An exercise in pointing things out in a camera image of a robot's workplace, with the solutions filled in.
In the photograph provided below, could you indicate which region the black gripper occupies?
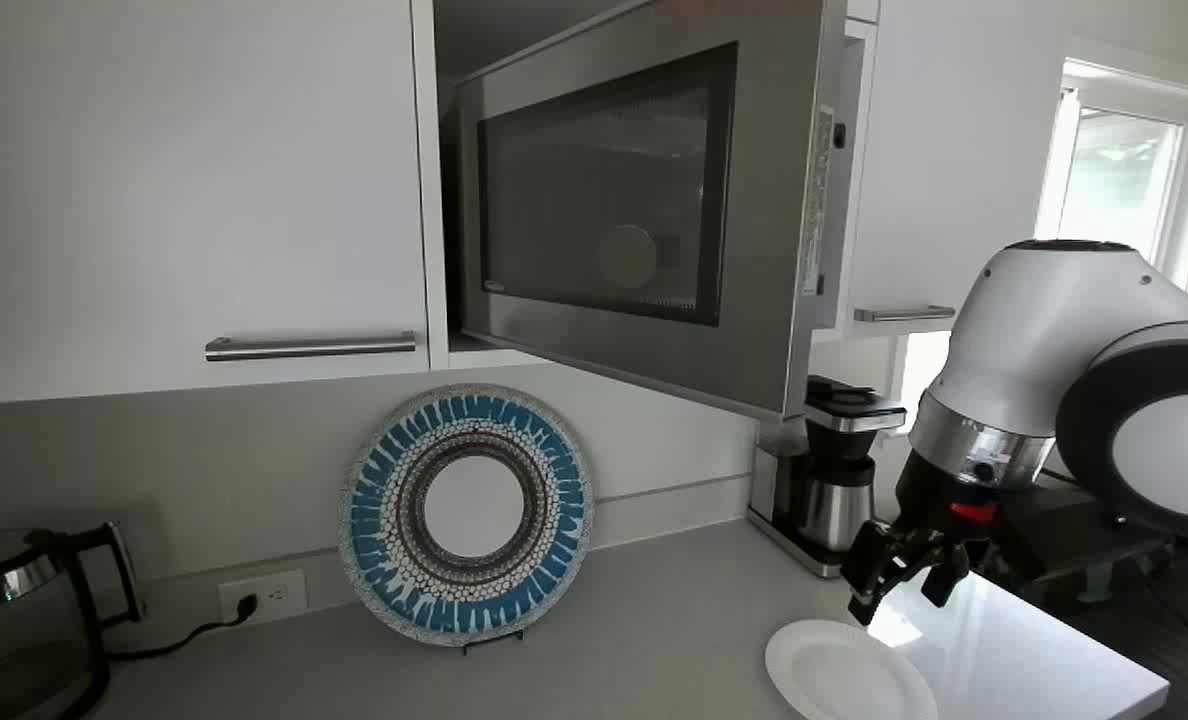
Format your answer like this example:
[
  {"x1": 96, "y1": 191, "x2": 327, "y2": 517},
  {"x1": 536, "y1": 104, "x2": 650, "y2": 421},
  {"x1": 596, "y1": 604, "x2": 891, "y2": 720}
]
[{"x1": 842, "y1": 468, "x2": 1002, "y2": 624}]

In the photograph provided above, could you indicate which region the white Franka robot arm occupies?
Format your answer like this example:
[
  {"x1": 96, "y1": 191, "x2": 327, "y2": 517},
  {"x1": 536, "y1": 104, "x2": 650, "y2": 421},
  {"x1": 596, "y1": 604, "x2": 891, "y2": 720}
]
[{"x1": 842, "y1": 239, "x2": 1188, "y2": 624}]

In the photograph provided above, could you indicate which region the stainless microwave door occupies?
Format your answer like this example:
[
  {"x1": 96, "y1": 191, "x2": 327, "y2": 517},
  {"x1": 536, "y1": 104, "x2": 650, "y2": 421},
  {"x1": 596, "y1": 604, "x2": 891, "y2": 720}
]
[{"x1": 461, "y1": 0, "x2": 846, "y2": 421}]

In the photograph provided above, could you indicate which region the black steel coffee maker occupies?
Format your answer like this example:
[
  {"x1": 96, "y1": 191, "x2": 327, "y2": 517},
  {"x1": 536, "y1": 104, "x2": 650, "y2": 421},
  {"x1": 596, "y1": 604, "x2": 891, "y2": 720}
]
[{"x1": 750, "y1": 376, "x2": 903, "y2": 582}]

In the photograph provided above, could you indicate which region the white plate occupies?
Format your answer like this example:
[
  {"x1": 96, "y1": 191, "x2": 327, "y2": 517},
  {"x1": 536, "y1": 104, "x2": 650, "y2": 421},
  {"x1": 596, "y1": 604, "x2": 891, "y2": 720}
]
[{"x1": 766, "y1": 619, "x2": 940, "y2": 720}]

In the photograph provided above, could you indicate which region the white cabinet beside window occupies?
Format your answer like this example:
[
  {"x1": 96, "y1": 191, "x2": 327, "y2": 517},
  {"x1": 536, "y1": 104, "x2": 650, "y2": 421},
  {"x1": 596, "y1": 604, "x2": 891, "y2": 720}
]
[{"x1": 842, "y1": 0, "x2": 1070, "y2": 338}]

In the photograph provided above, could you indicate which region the window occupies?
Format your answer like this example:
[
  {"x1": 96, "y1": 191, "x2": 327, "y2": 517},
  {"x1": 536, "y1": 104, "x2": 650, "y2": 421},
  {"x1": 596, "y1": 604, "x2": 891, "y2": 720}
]
[{"x1": 1036, "y1": 58, "x2": 1188, "y2": 289}]

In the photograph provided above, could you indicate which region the blue patterned decorative plate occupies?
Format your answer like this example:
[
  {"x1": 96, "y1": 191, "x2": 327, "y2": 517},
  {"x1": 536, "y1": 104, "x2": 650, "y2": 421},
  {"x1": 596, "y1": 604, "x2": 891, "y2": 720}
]
[{"x1": 339, "y1": 383, "x2": 591, "y2": 650}]

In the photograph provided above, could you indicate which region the white upper cabinet door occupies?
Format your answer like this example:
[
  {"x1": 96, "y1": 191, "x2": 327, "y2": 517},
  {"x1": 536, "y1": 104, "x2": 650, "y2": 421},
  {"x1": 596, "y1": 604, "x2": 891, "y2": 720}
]
[{"x1": 0, "y1": 0, "x2": 430, "y2": 406}]

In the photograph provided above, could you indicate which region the steel electric kettle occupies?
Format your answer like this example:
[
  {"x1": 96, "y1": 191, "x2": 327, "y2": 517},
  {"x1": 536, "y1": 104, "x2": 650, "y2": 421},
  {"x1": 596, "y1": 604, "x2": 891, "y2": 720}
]
[{"x1": 0, "y1": 523, "x2": 140, "y2": 720}]

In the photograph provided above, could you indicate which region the white wall outlet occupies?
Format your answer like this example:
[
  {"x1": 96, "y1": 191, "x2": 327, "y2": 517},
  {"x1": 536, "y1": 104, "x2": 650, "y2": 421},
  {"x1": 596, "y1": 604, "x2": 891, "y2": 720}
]
[{"x1": 222, "y1": 571, "x2": 307, "y2": 624}]

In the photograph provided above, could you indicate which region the steel cabinet handle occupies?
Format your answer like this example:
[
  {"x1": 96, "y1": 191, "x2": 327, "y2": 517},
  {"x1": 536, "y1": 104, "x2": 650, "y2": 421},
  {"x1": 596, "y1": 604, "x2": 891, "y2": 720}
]
[{"x1": 204, "y1": 333, "x2": 421, "y2": 366}]

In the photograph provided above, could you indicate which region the black kettle power cord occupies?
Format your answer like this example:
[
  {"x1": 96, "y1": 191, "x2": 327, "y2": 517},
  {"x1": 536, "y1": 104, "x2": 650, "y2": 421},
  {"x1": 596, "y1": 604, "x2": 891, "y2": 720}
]
[{"x1": 103, "y1": 592, "x2": 266, "y2": 664}]

